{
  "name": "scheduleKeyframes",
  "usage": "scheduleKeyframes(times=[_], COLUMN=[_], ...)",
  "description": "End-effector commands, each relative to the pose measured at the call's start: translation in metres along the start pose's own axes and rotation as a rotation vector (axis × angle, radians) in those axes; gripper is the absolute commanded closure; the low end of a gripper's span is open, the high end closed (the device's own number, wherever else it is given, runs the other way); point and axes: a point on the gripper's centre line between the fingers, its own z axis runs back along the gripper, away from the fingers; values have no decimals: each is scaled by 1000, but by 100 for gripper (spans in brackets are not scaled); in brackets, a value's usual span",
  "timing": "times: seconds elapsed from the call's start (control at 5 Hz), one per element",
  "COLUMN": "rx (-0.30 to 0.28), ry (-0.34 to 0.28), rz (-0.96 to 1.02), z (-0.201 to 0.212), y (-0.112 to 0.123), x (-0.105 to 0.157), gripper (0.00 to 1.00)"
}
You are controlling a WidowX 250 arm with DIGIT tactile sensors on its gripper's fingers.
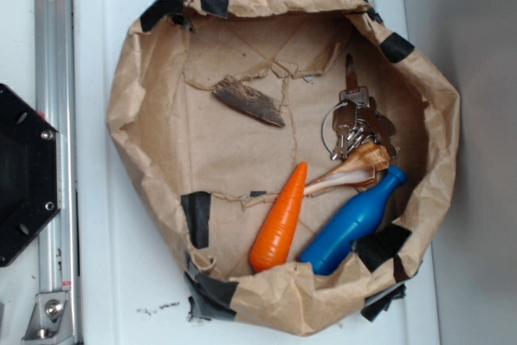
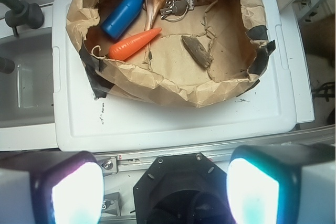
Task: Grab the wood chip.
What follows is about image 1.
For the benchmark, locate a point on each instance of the dark wood chip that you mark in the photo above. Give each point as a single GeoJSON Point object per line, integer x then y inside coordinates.
{"type": "Point", "coordinates": [249, 101]}

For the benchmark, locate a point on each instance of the orange plastic carrot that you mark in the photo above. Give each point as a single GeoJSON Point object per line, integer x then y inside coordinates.
{"type": "Point", "coordinates": [273, 242]}

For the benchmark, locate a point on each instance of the silver key bunch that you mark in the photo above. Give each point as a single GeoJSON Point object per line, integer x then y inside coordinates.
{"type": "Point", "coordinates": [355, 120]}

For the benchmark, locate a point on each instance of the brown white conch seashell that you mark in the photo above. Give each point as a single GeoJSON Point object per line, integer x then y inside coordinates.
{"type": "Point", "coordinates": [358, 170]}

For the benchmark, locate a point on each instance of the blue plastic bottle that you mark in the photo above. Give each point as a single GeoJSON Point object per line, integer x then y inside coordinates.
{"type": "Point", "coordinates": [358, 217]}

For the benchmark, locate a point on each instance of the brown paper bag bin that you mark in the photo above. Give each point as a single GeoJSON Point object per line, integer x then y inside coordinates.
{"type": "Point", "coordinates": [209, 174]}

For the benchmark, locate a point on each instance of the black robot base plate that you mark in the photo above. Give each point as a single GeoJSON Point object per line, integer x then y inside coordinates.
{"type": "Point", "coordinates": [29, 181]}

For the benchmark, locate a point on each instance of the aluminium extrusion rail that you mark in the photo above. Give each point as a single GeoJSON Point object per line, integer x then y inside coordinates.
{"type": "Point", "coordinates": [55, 99]}

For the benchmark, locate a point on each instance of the metal corner bracket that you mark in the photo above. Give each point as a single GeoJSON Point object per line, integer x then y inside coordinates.
{"type": "Point", "coordinates": [51, 320]}

